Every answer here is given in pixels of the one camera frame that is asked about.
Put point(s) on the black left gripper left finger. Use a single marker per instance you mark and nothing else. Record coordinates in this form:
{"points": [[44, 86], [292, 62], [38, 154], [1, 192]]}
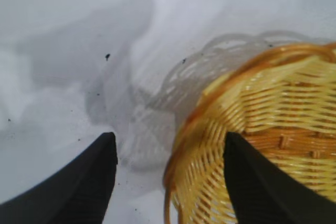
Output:
{"points": [[65, 190]]}

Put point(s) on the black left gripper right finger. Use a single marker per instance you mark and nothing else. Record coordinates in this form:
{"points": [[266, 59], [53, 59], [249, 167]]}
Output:
{"points": [[262, 195]]}

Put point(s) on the yellow woven wicker basket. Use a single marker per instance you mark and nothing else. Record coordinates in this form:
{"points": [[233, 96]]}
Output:
{"points": [[275, 103]]}

